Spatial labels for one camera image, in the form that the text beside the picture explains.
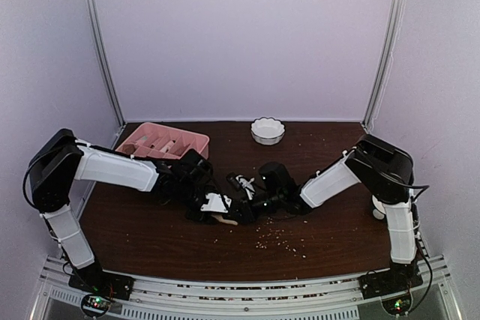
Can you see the left aluminium corner post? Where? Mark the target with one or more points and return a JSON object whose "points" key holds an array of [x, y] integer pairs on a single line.
{"points": [[103, 63]]}

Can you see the white cup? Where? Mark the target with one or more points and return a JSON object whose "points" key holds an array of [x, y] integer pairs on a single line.
{"points": [[378, 210]]}

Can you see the aluminium front table rail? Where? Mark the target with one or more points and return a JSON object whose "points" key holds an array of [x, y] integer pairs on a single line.
{"points": [[337, 297]]}

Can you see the pink divided organizer tray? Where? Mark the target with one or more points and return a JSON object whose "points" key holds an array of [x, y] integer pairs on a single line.
{"points": [[163, 142]]}

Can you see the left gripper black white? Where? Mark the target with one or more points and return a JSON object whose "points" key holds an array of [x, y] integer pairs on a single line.
{"points": [[192, 216]]}

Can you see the aluminium corner post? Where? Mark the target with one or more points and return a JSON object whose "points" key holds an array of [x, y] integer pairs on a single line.
{"points": [[384, 65], [103, 63]]}

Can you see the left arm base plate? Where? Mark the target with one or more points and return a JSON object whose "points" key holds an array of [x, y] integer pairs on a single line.
{"points": [[101, 286]]}

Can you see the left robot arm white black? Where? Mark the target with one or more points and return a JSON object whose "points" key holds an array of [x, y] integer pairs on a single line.
{"points": [[65, 160]]}

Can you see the striped beige brown sock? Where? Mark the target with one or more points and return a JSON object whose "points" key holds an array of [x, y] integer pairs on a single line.
{"points": [[220, 219]]}

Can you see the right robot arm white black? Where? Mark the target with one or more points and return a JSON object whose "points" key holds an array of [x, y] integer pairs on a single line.
{"points": [[383, 172]]}

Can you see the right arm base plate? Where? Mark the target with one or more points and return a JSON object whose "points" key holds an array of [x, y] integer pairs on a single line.
{"points": [[380, 284]]}

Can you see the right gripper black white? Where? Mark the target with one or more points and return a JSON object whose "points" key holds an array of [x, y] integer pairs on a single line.
{"points": [[247, 212]]}

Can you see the right aluminium corner post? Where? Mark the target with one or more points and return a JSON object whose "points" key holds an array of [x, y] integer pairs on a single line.
{"points": [[384, 65]]}

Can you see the white scalloped ceramic bowl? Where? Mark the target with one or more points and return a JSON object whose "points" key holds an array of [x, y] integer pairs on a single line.
{"points": [[267, 131]]}

